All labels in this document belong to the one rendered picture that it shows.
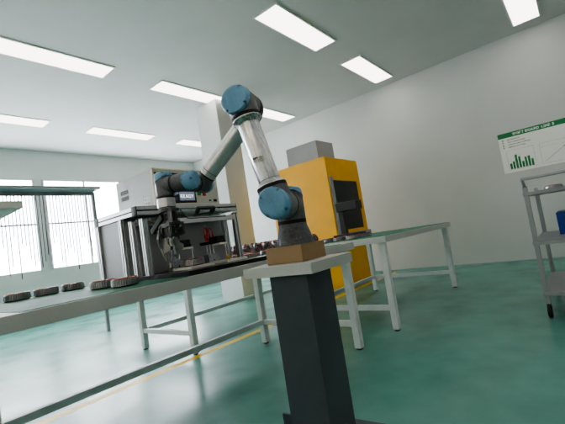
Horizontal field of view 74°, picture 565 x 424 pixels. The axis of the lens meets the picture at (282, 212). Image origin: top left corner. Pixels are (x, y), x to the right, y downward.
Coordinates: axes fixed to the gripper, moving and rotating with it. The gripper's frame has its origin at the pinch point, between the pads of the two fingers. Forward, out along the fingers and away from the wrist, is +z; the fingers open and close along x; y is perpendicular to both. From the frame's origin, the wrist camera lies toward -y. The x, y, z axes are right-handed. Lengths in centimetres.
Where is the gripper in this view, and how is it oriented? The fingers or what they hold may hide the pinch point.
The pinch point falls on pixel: (171, 257)
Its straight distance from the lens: 164.2
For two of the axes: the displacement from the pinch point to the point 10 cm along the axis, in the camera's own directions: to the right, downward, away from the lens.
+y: 7.7, -1.7, -6.2
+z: 1.6, 9.8, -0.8
